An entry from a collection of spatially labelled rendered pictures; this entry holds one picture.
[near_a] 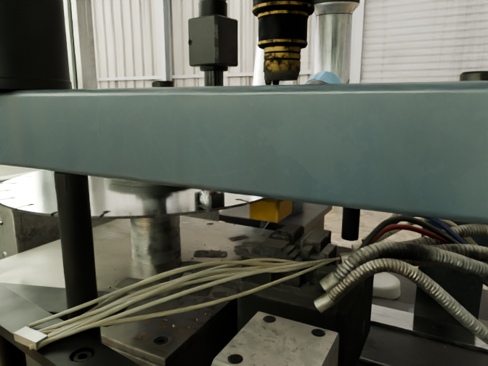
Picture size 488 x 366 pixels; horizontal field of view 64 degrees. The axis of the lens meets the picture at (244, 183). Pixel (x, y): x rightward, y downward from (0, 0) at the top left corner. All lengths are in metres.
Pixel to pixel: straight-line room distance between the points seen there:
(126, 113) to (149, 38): 8.31
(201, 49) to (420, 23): 5.96
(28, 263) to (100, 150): 0.38
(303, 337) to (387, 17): 6.22
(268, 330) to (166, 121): 0.18
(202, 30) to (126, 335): 0.31
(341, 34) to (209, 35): 0.59
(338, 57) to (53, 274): 0.76
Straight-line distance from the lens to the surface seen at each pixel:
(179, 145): 0.15
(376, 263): 0.31
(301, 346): 0.27
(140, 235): 0.48
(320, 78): 0.82
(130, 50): 8.79
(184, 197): 0.38
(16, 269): 0.53
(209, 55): 0.44
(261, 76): 0.92
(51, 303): 0.27
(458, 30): 6.32
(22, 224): 0.69
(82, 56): 1.00
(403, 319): 0.58
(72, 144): 0.19
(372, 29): 6.44
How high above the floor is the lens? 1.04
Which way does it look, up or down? 12 degrees down
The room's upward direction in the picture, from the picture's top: straight up
